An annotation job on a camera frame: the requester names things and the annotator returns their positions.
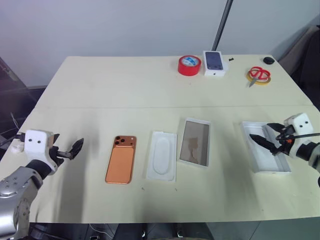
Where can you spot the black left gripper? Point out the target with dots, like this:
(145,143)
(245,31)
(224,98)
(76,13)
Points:
(60,154)

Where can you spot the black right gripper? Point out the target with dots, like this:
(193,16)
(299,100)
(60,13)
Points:
(286,146)

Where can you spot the orange smartphone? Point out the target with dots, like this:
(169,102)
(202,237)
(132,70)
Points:
(120,162)

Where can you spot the white moulded insert tray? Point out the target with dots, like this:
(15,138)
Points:
(161,155)

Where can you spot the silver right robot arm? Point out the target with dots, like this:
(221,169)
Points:
(315,155)

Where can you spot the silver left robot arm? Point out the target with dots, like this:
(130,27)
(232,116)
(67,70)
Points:
(15,185)

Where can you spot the white box blue phone print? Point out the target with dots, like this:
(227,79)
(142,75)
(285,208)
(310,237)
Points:
(213,61)

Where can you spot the yellow tape roll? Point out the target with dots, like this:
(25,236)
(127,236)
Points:
(265,83)

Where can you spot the dark round puck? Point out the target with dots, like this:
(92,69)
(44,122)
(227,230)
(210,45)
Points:
(268,60)

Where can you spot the grey brown fabric seat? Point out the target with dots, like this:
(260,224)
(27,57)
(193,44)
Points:
(305,55)

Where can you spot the red tape roll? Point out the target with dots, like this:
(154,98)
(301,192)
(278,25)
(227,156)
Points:
(182,69)

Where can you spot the black slanted pole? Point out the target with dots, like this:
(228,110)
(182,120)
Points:
(222,25)

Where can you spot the dark rounded shape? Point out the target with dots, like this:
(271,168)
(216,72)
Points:
(150,231)

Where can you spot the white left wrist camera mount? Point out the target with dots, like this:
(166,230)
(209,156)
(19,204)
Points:
(36,145)

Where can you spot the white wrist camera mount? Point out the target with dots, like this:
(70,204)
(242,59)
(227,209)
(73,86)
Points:
(301,123)
(36,145)

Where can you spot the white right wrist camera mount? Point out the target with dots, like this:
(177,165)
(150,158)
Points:
(301,123)

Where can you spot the dark equipment frame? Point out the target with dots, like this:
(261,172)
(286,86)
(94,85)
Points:
(12,95)

